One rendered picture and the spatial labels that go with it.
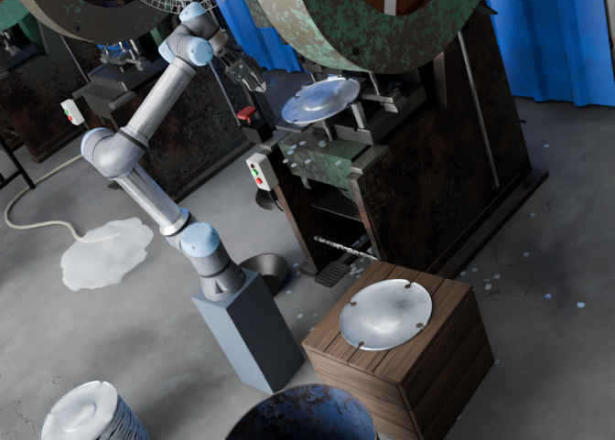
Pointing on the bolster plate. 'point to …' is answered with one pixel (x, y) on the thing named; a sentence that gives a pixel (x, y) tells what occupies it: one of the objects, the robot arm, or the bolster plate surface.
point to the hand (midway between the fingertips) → (262, 87)
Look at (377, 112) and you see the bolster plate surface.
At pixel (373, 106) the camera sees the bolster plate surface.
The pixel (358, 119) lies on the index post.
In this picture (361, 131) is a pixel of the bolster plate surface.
